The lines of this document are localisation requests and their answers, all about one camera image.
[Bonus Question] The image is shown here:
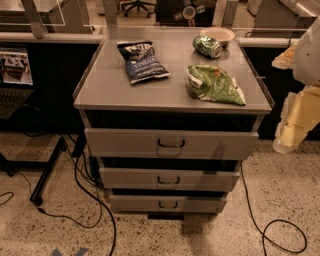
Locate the black cable right floor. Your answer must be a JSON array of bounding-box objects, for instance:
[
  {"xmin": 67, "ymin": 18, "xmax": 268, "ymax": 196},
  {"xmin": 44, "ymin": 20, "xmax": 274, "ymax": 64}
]
[{"xmin": 239, "ymin": 163, "xmax": 308, "ymax": 256}]

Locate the green chip bag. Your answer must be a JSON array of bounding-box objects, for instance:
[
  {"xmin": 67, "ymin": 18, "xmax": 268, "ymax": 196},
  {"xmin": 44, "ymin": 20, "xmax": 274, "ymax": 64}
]
[{"xmin": 187, "ymin": 64, "xmax": 246, "ymax": 106}]

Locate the black office chair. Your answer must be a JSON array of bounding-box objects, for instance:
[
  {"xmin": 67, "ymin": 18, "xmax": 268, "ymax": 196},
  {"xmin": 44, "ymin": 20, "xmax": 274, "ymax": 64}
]
[{"xmin": 120, "ymin": 0, "xmax": 156, "ymax": 18}]

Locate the open laptop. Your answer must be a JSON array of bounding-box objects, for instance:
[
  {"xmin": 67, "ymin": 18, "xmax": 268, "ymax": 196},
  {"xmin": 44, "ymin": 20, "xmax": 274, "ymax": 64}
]
[{"xmin": 0, "ymin": 44, "xmax": 34, "ymax": 119}]

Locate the green soda can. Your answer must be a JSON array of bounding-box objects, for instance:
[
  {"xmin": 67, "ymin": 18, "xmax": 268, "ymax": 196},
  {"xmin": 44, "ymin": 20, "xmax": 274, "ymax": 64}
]
[{"xmin": 193, "ymin": 35, "xmax": 222, "ymax": 59}]

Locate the blue chip bag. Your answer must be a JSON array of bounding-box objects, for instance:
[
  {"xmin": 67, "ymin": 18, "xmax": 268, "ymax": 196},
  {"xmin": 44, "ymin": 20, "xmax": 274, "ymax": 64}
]
[{"xmin": 117, "ymin": 40, "xmax": 170, "ymax": 85}]

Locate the black cable left floor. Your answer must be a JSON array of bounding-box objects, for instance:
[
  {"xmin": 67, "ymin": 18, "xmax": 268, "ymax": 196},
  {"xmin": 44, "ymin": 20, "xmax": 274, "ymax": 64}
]
[{"xmin": 35, "ymin": 133, "xmax": 118, "ymax": 256}]

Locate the grey drawer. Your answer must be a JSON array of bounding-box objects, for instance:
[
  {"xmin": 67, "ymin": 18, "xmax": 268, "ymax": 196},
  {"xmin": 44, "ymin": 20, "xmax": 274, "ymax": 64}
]
[
  {"xmin": 100, "ymin": 168, "xmax": 239, "ymax": 192},
  {"xmin": 85, "ymin": 128, "xmax": 258, "ymax": 160},
  {"xmin": 110, "ymin": 195, "xmax": 226, "ymax": 214}
]

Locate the black laptop stand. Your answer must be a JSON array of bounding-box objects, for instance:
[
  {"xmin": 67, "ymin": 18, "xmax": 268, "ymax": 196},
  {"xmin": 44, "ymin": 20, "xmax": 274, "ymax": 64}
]
[{"xmin": 0, "ymin": 137, "xmax": 66, "ymax": 206}]

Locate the grey metal drawer cabinet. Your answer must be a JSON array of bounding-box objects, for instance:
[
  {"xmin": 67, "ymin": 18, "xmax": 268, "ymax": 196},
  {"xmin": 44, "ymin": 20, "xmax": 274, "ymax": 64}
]
[{"xmin": 72, "ymin": 26, "xmax": 275, "ymax": 221}]

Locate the white bowl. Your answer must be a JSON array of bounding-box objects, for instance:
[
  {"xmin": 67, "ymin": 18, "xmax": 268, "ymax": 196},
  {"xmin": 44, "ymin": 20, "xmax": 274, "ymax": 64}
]
[{"xmin": 200, "ymin": 27, "xmax": 235, "ymax": 47}]

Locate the black cable floor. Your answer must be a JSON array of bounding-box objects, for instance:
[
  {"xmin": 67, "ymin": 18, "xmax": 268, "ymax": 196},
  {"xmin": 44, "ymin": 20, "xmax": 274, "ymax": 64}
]
[
  {"xmin": 239, "ymin": 163, "xmax": 308, "ymax": 256},
  {"xmin": 35, "ymin": 133, "xmax": 118, "ymax": 256}
]

